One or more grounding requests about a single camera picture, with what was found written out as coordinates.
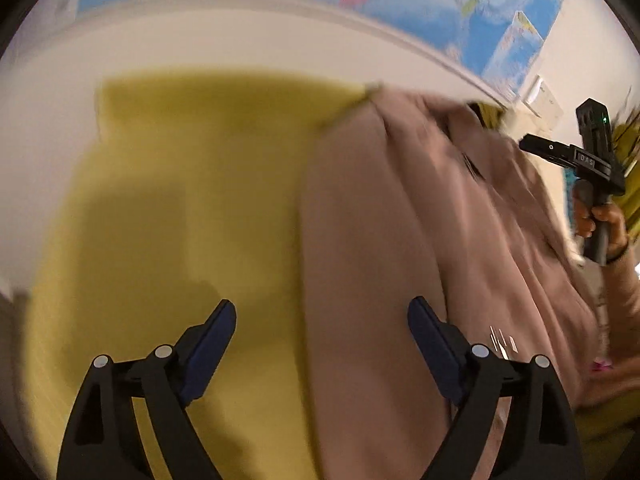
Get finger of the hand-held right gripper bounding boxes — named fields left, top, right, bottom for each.
left=519, top=134, right=573, bottom=166

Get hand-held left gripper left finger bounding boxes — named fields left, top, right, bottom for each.
left=56, top=299, right=237, bottom=480

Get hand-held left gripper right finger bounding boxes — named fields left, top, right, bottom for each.
left=406, top=296, right=586, bottom=480

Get dusty pink pants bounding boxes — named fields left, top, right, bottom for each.
left=299, top=82, right=610, bottom=480

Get person's right hand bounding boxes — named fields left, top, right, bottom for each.
left=572, top=192, right=629, bottom=266

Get dark mustard cloth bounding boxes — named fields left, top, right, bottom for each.
left=469, top=101, right=507, bottom=132

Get small map poster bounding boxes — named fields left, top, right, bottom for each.
left=482, top=10, right=546, bottom=103

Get yellow bed sheet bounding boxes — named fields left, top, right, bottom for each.
left=22, top=67, right=640, bottom=480

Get white wall switch plate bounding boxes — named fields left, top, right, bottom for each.
left=522, top=75, right=564, bottom=127

